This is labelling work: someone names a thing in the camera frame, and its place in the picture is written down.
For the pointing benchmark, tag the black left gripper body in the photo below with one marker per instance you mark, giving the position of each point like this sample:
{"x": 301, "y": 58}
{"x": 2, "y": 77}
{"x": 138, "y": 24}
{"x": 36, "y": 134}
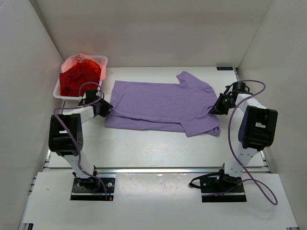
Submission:
{"x": 103, "y": 105}

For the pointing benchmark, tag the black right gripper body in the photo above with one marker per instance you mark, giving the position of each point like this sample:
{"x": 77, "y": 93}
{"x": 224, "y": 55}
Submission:
{"x": 223, "y": 105}

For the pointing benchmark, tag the purple t shirt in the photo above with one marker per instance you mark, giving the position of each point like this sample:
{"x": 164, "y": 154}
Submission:
{"x": 173, "y": 107}

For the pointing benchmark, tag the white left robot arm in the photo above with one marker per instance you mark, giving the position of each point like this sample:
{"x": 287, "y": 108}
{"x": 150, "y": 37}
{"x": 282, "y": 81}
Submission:
{"x": 66, "y": 136}

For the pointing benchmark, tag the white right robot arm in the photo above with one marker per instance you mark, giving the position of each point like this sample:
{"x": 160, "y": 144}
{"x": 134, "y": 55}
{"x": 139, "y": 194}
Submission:
{"x": 256, "y": 131}

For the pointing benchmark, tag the black corner label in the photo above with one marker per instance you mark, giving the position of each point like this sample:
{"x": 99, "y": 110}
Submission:
{"x": 225, "y": 68}

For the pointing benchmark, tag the dark red t shirt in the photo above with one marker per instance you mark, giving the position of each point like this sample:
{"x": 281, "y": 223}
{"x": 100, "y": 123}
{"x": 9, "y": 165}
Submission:
{"x": 76, "y": 80}

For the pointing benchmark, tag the orange t shirt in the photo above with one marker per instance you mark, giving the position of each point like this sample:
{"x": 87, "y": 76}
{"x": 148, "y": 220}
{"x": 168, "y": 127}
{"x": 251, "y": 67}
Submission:
{"x": 92, "y": 64}

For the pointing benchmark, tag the white plastic laundry basket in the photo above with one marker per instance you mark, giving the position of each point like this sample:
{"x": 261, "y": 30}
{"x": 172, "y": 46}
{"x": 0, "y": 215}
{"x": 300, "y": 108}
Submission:
{"x": 73, "y": 83}

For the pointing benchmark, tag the pink t shirt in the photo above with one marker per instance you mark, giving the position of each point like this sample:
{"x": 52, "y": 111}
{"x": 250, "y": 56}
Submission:
{"x": 91, "y": 62}

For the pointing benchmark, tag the aluminium table edge rail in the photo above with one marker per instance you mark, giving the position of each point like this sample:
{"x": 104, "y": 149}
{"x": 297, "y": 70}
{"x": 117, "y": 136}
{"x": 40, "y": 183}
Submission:
{"x": 159, "y": 170}

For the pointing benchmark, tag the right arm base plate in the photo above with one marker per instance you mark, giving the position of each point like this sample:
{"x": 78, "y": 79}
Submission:
{"x": 218, "y": 187}

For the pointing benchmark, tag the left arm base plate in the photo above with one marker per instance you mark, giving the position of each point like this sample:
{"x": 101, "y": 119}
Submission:
{"x": 91, "y": 189}

